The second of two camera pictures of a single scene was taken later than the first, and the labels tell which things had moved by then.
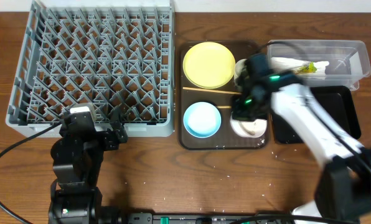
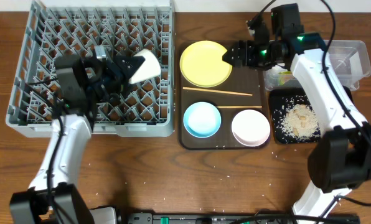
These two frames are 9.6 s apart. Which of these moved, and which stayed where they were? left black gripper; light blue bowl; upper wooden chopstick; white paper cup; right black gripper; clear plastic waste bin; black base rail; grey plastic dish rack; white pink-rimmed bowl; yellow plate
Moved: white pink-rimmed bowl; white paper cup; left black gripper; right black gripper
Stayed: clear plastic waste bin; yellow plate; upper wooden chopstick; black base rail; grey plastic dish rack; light blue bowl
